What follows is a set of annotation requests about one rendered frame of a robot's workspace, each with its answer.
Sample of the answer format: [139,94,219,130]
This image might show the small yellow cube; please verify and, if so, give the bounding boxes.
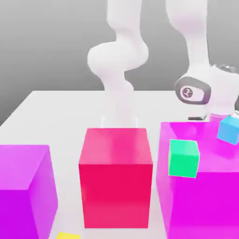
[56,232,81,239]

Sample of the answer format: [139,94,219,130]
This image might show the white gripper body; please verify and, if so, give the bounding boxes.
[208,111,239,123]

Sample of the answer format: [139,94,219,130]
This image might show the small green cube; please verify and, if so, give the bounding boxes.
[168,139,200,179]

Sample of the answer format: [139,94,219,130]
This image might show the large red box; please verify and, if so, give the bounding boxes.
[78,127,154,229]

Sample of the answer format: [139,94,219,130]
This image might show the small blue cube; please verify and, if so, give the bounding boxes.
[217,115,239,146]

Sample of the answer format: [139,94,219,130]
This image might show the large purple box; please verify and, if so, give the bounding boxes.
[0,144,59,239]

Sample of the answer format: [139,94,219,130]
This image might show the large magenta box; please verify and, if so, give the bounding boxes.
[156,121,239,239]

